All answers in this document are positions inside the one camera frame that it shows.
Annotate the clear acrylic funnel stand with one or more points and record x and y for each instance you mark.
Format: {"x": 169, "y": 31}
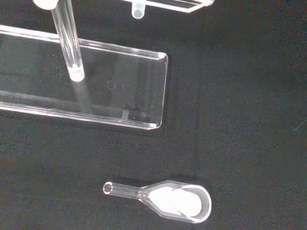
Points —
{"x": 124, "y": 86}

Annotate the glass weighing funnel with powder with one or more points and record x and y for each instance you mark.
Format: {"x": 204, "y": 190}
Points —
{"x": 177, "y": 201}

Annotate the black bench cloth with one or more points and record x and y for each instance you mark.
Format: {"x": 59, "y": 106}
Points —
{"x": 239, "y": 119}

